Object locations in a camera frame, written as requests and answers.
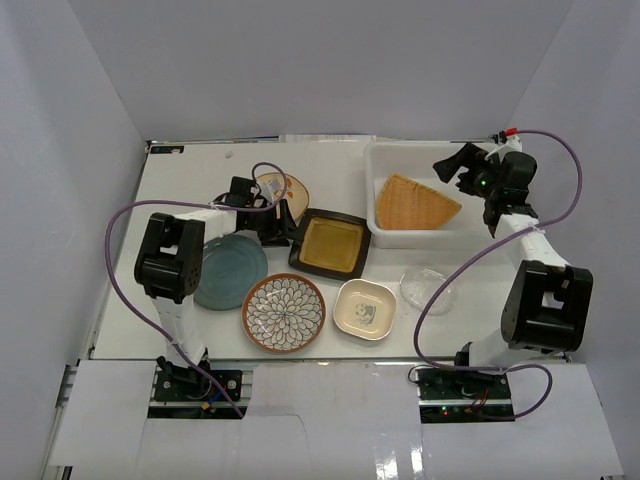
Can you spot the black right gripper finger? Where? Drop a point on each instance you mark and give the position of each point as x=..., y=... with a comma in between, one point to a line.
x=469, y=157
x=469, y=182

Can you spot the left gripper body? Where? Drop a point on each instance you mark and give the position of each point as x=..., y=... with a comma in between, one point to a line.
x=279, y=230

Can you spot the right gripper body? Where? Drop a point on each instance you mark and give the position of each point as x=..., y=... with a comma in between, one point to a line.
x=490, y=189

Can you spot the beige bird painted plate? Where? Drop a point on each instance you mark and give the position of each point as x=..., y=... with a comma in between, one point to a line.
x=297, y=195

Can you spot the square brown glazed plate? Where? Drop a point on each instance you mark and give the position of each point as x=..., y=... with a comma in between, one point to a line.
x=330, y=244

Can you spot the blue round plate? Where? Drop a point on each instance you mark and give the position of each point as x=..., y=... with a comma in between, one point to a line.
x=231, y=266

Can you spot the woven bamboo tray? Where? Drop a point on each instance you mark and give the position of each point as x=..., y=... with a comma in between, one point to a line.
x=404, y=204

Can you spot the flower pattern round plate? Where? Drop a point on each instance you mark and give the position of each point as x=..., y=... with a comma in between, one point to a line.
x=283, y=313

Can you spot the cream panda dish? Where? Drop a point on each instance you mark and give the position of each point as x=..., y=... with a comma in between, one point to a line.
x=365, y=309

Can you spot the clear glass plate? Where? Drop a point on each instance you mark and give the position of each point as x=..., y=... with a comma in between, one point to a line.
x=419, y=283

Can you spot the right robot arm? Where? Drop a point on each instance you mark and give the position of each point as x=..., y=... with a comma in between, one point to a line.
x=546, y=309

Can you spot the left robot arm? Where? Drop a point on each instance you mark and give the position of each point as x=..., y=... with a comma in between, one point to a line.
x=169, y=261

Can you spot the white plastic bin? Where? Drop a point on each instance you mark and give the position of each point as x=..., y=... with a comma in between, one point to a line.
x=415, y=160

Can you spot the small black label sticker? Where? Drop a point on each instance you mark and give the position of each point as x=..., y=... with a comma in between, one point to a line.
x=166, y=149

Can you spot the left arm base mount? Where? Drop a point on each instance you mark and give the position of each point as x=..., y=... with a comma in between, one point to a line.
x=182, y=384

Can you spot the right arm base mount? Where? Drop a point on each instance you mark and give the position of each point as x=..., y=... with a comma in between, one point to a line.
x=452, y=397

